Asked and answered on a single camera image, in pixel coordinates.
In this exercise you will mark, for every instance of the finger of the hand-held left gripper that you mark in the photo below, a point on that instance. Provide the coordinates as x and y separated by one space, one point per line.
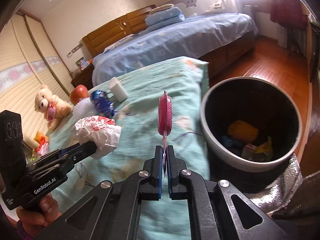
67 151
82 153

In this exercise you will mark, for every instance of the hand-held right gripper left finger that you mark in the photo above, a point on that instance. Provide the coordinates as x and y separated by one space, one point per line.
157 172

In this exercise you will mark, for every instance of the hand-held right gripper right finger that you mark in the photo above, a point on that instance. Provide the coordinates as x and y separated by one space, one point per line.
170 172

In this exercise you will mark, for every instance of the white paper wrapper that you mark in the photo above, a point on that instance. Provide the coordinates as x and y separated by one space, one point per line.
100 132

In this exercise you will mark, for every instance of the white foam fruit net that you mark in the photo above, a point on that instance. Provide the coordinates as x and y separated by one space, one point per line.
83 108

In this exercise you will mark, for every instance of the blue foil snack bag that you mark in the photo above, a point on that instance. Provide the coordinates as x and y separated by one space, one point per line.
101 102

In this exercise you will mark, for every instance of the white round trash bin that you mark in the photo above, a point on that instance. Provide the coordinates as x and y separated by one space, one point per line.
215 140

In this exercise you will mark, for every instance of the pink round packet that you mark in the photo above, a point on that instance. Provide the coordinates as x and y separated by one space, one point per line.
165 115

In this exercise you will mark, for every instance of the blue round packet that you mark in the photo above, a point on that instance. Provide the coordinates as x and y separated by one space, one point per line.
228 141

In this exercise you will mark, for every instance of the white plastic box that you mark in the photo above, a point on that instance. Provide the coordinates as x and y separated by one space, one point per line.
118 90

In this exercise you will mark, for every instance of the large yellow foam fruit net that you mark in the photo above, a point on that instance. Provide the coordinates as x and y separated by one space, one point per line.
242 130

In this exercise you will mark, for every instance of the yellow gold wrapper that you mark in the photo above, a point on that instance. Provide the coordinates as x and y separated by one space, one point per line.
263 147

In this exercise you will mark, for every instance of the person's left hand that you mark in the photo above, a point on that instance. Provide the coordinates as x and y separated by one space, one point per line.
40 215

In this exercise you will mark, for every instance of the red white candy wrapper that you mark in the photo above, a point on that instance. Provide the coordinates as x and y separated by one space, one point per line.
42 146

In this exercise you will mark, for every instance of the beige teddy bear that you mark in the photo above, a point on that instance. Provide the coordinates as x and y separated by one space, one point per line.
52 107

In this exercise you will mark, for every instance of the red apple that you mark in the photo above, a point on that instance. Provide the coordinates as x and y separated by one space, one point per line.
78 93

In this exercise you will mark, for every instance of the wooden nightstand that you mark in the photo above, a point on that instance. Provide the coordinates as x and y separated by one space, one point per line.
83 77

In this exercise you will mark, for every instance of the wardrobe with slatted doors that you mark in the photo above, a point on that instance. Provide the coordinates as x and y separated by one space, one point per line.
25 80

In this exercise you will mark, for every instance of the blue white printed pillow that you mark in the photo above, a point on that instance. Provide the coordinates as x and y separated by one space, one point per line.
112 47

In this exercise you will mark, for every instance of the silver foil sheet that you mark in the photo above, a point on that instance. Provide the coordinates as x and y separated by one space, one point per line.
282 180

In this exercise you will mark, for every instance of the wooden headboard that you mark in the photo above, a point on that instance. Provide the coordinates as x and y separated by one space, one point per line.
110 35

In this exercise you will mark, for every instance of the bed with blue sheet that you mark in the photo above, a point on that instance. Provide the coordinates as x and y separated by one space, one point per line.
175 37

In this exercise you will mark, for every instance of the folded blue pillows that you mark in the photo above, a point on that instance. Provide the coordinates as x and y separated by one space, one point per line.
165 16

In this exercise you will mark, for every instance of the small patterned pillow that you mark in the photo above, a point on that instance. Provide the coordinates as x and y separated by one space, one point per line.
160 8

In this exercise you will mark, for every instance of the grey patterned curtain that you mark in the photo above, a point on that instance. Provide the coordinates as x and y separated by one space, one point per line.
292 37

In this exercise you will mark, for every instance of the hanging red clothes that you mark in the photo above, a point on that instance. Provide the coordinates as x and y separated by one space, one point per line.
287 5

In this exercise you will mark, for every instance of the photo frame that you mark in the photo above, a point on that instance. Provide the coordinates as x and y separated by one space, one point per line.
81 63

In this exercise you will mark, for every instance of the wall switch panel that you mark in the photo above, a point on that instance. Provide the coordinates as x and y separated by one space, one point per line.
75 48

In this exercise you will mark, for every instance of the grey bed guard rail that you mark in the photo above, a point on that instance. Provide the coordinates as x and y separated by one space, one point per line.
195 0

